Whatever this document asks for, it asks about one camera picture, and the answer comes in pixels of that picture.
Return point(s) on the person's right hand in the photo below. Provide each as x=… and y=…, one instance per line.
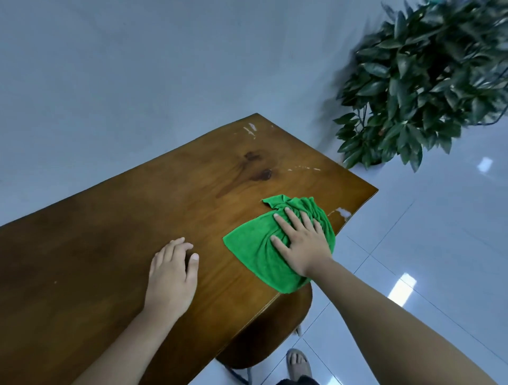
x=303, y=250

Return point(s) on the person's left thumb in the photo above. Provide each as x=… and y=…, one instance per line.
x=193, y=266

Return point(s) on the person's left forearm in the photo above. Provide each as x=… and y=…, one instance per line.
x=127, y=349

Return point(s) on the green leafy potted plant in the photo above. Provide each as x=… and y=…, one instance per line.
x=424, y=79

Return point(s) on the green microfibre cloth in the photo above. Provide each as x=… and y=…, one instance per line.
x=258, y=254

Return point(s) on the brown wooden chair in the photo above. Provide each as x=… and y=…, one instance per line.
x=270, y=329

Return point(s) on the person's right little finger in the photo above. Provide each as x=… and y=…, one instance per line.
x=323, y=234

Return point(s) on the person's foot in sandal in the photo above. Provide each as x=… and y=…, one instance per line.
x=298, y=363

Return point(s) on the person's right thumb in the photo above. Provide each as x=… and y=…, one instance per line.
x=281, y=248

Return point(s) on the person's left hand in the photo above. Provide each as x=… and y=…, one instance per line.
x=168, y=283

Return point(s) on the person's right forearm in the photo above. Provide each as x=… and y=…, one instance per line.
x=397, y=325

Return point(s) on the person's right middle finger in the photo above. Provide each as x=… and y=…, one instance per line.
x=295, y=221

